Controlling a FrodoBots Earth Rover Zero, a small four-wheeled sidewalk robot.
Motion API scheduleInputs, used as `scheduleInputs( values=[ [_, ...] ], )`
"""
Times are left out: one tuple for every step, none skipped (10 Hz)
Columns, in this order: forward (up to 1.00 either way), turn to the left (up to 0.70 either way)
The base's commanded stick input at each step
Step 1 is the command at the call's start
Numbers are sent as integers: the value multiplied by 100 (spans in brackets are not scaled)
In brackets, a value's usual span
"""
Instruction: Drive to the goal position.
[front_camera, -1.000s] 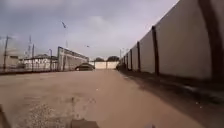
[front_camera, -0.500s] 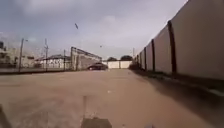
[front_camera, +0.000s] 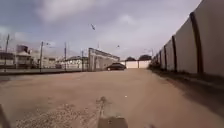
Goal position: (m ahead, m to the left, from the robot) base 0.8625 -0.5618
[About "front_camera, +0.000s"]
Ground dark car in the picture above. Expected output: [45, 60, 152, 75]
[105, 62, 127, 72]

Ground dark tree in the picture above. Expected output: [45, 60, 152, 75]
[125, 56, 137, 62]
[138, 54, 153, 61]

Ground pale low building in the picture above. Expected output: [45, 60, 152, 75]
[54, 55, 89, 70]

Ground sandy dirt road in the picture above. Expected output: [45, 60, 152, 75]
[0, 68, 224, 128]

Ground pole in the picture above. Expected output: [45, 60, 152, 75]
[39, 41, 45, 73]
[4, 33, 11, 71]
[63, 41, 68, 71]

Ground white wall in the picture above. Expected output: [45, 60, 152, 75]
[119, 59, 152, 70]

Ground low grey kerb wall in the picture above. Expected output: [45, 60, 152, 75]
[0, 68, 88, 75]

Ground long grey panel wall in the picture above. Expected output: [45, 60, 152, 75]
[153, 0, 224, 78]

